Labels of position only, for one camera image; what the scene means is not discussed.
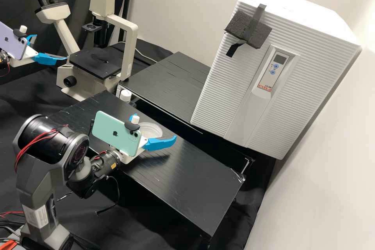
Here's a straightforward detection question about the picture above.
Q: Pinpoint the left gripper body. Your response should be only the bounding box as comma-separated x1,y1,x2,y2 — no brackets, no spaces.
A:
10,46,39,68

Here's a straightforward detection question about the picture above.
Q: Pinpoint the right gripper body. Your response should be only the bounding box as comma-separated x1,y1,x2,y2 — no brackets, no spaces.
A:
109,137,150,164

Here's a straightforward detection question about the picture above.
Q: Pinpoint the petri dish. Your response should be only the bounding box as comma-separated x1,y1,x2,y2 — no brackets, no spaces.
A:
140,121,163,140

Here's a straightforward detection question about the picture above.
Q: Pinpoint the white-capped bottle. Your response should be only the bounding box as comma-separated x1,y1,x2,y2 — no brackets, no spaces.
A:
119,89,132,104

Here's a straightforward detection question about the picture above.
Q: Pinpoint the cream microscope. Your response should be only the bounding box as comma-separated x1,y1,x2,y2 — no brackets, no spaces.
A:
35,0,140,102

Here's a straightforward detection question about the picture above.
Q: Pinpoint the incubator door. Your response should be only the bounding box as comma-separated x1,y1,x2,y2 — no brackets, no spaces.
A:
190,0,363,160

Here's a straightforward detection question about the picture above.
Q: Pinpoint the white incubator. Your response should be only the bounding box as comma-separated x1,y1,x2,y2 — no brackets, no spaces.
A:
237,0,363,57

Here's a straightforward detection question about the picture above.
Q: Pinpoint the left wrist camera phone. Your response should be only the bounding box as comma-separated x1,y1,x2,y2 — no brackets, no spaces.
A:
0,21,30,61

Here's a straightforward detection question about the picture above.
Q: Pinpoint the wrist camera phone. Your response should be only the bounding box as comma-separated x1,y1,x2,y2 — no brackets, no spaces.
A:
0,21,30,61
91,111,142,157

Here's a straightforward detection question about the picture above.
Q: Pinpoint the right wrist camera phone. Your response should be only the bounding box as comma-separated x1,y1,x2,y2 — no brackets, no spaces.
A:
91,111,142,157

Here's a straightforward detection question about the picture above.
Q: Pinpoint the black cable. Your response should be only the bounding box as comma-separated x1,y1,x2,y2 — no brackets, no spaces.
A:
95,175,121,214

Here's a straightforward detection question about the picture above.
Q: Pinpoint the white cable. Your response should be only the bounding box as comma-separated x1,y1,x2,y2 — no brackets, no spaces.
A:
117,41,159,64

